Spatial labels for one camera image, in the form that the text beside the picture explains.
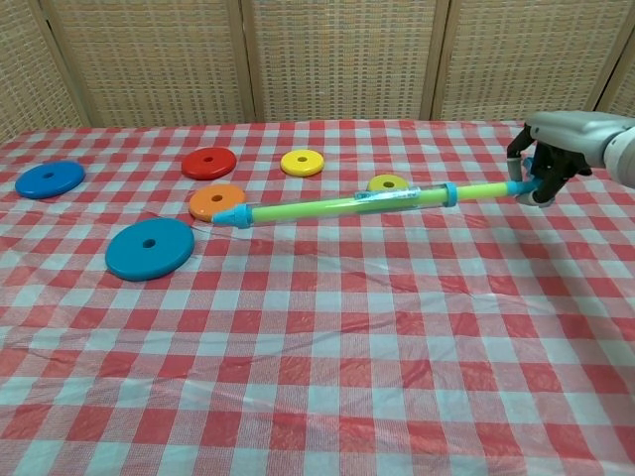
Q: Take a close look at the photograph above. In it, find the medium blue disc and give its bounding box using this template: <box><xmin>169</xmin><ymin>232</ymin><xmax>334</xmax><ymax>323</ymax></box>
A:
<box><xmin>14</xmin><ymin>160</ymin><xmax>86</xmax><ymax>200</ymax></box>

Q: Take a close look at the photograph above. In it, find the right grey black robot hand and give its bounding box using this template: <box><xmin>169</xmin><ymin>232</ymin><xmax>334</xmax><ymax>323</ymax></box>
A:
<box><xmin>505</xmin><ymin>111</ymin><xmax>622</xmax><ymax>208</ymax></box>

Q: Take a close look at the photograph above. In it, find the large teal blue disc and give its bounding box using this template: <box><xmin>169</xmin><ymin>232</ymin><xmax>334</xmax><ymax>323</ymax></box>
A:
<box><xmin>104</xmin><ymin>217</ymin><xmax>195</xmax><ymax>283</ymax></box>

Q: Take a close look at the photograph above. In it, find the red disc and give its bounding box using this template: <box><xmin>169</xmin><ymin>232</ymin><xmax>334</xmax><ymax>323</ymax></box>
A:
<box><xmin>181</xmin><ymin>147</ymin><xmax>237</xmax><ymax>180</ymax></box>

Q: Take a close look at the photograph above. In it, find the small olive yellow disc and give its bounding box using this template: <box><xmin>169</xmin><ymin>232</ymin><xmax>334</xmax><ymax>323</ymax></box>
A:
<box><xmin>366</xmin><ymin>174</ymin><xmax>411</xmax><ymax>192</ymax></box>

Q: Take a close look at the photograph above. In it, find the orange disc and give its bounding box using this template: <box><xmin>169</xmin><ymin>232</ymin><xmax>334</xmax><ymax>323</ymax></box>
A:
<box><xmin>189</xmin><ymin>183</ymin><xmax>248</xmax><ymax>223</ymax></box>

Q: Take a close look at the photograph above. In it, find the bamboo folding screen panel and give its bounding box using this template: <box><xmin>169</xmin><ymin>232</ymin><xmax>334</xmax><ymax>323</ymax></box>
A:
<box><xmin>241</xmin><ymin>0</ymin><xmax>450</xmax><ymax>123</ymax></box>
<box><xmin>40</xmin><ymin>0</ymin><xmax>255</xmax><ymax>129</ymax></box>
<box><xmin>592</xmin><ymin>0</ymin><xmax>635</xmax><ymax>120</ymax></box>
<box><xmin>0</xmin><ymin>0</ymin><xmax>89</xmax><ymax>145</ymax></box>
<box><xmin>430</xmin><ymin>0</ymin><xmax>629</xmax><ymax>122</ymax></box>

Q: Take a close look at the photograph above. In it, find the red white checkered tablecloth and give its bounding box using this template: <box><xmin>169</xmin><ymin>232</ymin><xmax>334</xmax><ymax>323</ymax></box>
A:
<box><xmin>0</xmin><ymin>117</ymin><xmax>635</xmax><ymax>476</ymax></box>

